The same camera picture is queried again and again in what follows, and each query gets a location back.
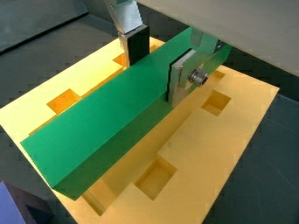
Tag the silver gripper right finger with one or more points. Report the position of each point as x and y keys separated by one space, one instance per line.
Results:
x=192 y=68

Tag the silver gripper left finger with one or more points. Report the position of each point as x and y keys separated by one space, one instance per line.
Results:
x=132 y=32

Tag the purple cross-shaped block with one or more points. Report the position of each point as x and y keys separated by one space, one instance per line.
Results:
x=21 y=207

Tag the yellow slotted board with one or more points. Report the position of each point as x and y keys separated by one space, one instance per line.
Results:
x=167 y=180

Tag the green long block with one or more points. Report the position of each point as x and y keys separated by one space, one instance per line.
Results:
x=76 y=147

